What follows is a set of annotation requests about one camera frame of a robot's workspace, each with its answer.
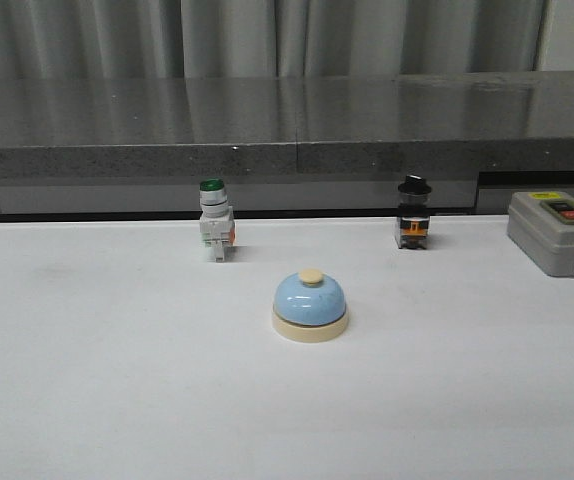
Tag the green pushbutton switch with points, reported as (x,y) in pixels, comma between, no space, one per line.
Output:
(217,223)

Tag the grey on-off switch box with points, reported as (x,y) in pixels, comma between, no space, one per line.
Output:
(542,226)

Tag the blue and cream call bell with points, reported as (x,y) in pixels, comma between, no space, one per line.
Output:
(309,307)

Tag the grey curtain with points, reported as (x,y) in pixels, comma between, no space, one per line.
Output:
(197,39)

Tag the black rotary selector switch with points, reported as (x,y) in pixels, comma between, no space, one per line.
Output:
(413,220)

